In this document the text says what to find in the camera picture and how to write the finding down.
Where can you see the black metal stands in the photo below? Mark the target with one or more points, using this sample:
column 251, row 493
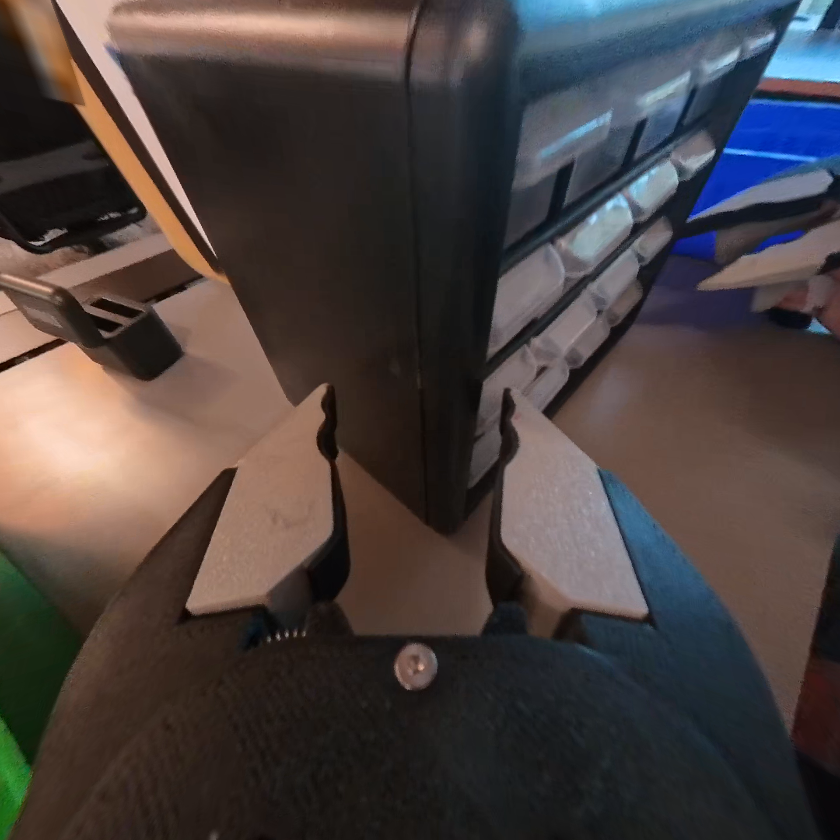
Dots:
column 59, row 190

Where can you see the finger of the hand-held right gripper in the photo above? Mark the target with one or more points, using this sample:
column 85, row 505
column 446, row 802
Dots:
column 768, row 197
column 774, row 262

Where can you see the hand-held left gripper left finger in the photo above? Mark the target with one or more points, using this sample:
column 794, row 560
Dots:
column 262, row 518

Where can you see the printed instruction sheet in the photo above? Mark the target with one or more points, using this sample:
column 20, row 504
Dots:
column 141, row 124

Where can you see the rows of clear drawers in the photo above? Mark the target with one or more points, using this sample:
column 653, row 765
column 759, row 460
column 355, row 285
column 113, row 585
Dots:
column 590, row 236

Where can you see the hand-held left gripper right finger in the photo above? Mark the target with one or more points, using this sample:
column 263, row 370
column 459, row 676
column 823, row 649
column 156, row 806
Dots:
column 564, row 525

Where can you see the wooden board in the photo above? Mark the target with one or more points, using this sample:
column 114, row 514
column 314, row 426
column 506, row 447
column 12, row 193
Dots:
column 124, row 157

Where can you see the black drawer cabinet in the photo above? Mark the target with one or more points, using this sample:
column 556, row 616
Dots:
column 315, row 262

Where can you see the green object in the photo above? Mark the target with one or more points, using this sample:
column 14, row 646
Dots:
column 29, row 656

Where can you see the black plastic clamp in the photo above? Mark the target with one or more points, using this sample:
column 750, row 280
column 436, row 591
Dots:
column 111, row 325

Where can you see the blue plastic bin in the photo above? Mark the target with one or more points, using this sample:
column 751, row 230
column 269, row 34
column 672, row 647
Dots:
column 768, row 138

